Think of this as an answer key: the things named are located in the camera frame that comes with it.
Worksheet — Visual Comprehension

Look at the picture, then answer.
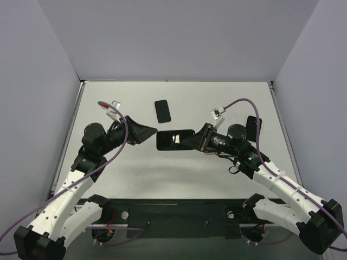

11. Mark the black ring phone case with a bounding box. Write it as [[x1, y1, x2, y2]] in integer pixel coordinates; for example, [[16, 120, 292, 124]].
[[156, 129, 195, 151]]

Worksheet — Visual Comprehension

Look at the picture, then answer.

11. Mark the black phone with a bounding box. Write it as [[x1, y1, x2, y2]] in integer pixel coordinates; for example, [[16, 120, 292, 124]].
[[154, 100, 171, 124]]

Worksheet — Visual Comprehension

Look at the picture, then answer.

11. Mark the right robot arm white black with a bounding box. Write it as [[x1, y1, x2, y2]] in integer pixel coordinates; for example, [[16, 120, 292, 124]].
[[180, 123, 344, 255]]

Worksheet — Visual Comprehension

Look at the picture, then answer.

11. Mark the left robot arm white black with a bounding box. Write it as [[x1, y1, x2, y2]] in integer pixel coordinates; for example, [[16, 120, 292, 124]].
[[14, 116, 157, 259]]

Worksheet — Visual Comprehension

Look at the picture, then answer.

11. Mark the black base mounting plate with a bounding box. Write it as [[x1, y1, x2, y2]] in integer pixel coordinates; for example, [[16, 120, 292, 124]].
[[73, 198, 274, 241]]

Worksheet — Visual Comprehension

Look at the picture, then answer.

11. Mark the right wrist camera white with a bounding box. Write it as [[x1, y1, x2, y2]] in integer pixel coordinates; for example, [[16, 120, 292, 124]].
[[210, 107, 225, 129]]

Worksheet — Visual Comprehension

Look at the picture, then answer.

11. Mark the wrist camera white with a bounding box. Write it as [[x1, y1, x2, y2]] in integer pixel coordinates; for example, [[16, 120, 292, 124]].
[[98, 100, 121, 121], [210, 107, 225, 129]]

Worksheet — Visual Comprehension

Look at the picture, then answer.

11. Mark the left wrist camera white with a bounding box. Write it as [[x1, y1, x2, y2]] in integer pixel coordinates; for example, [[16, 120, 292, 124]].
[[98, 100, 121, 121]]

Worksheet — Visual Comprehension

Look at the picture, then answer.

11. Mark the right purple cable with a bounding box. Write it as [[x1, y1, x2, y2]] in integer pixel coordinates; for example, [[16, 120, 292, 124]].
[[223, 98, 347, 251]]

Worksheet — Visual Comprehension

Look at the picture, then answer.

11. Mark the purple cable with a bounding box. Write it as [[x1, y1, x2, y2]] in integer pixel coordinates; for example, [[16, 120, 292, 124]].
[[0, 101, 146, 255], [223, 98, 347, 251]]

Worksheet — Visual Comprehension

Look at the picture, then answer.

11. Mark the aluminium frame rail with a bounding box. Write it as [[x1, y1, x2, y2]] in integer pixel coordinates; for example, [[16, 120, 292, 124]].
[[267, 81, 302, 184]]

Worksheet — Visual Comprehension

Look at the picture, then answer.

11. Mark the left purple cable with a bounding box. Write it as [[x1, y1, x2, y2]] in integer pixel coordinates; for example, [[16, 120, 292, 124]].
[[0, 101, 146, 255]]

